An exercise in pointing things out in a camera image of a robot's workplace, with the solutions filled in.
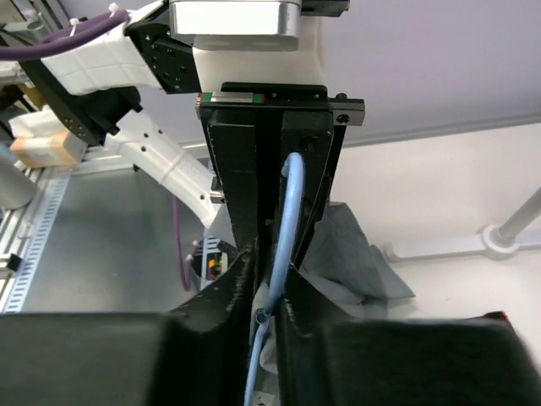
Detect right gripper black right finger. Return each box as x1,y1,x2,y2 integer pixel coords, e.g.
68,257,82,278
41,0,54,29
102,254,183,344
276,271,540,405

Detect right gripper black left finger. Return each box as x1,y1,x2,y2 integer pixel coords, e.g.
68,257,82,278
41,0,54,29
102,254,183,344
1,245,256,405

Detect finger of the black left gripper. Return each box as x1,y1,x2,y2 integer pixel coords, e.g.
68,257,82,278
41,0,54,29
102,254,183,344
201,107,258,249
281,111,346,267

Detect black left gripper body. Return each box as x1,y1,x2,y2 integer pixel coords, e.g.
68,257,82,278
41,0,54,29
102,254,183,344
196,82,365,127

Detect blue wire hanger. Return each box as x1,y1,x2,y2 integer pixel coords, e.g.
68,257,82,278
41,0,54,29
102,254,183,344
243,152,305,405

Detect grey button shirt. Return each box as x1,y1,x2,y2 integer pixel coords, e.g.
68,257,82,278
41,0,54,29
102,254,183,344
253,202,418,376

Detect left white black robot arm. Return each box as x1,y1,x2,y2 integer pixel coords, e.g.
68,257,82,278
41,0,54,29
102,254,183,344
16,1,364,266

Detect red black plaid shirt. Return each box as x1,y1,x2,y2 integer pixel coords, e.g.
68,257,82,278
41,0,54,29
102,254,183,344
483,311,511,326

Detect cardboard box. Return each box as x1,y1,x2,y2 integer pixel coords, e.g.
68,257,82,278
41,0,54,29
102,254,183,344
9,132,88,168

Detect silver clothes rack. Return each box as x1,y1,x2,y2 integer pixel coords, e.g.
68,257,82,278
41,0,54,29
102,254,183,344
383,190,540,262

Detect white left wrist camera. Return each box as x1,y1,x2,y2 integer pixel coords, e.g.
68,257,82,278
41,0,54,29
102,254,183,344
169,1,328,92

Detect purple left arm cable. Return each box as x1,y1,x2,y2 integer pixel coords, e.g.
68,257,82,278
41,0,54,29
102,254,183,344
0,10,198,293

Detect slotted grey cable duct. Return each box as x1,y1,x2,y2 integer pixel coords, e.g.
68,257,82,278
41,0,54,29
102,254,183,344
1,175,69,314

